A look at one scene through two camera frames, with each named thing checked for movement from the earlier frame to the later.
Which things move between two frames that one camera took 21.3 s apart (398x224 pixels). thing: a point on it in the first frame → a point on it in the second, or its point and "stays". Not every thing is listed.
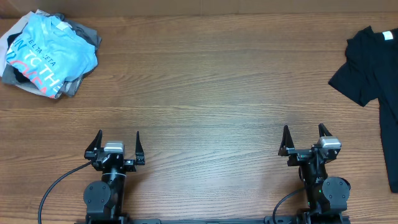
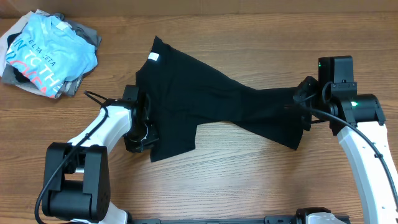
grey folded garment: x=89 y=36 stays
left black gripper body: x=128 y=166 → x=142 y=136
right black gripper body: x=300 y=155 → x=306 y=94
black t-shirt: x=370 y=73 → x=181 y=91
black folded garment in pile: x=20 y=76 stays
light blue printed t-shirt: x=49 y=55 stays
